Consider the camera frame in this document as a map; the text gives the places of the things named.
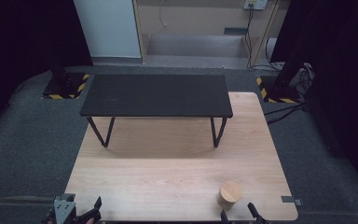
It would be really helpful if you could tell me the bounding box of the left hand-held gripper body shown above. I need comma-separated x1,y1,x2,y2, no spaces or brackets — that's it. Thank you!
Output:
53,193,77,224

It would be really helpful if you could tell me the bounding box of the round wooden lidded canister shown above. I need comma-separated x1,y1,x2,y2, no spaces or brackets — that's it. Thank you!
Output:
217,180,244,211

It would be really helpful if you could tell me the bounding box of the grey tape strip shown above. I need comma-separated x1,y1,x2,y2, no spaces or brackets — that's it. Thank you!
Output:
281,195,304,206

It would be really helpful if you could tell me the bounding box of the hazard-striped stand base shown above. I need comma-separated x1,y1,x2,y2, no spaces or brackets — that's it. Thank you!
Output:
255,75,302,105
41,72,91,101

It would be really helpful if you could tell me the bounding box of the black low shelf table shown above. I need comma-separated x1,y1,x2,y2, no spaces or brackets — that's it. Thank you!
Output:
79,74,234,148

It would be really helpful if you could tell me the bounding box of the black curtain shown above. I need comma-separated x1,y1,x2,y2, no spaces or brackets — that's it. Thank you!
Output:
0,0,94,141
269,0,358,197

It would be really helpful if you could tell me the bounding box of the white cabinet panel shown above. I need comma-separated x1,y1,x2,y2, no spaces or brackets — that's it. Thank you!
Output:
73,0,143,59

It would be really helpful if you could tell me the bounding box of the grey-blue label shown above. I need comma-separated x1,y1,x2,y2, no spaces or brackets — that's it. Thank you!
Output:
223,27,249,35

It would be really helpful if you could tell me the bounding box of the white power strip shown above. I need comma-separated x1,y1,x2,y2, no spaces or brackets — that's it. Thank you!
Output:
242,0,269,11

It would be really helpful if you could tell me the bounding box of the black floor cable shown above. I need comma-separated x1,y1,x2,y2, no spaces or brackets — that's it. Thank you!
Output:
262,101,310,126

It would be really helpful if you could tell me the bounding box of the black metal stand post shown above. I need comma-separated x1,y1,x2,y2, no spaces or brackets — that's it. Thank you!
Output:
273,46,307,91
45,46,74,91

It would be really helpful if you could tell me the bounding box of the tangled cable bundle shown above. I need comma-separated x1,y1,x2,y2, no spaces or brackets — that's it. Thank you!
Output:
293,62,316,96

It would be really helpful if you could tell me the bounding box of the black power cable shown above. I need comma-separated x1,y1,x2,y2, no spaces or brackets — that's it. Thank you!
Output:
243,8,285,72

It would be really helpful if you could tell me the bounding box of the thin white cable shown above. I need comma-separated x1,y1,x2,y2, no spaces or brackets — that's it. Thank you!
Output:
158,0,168,28

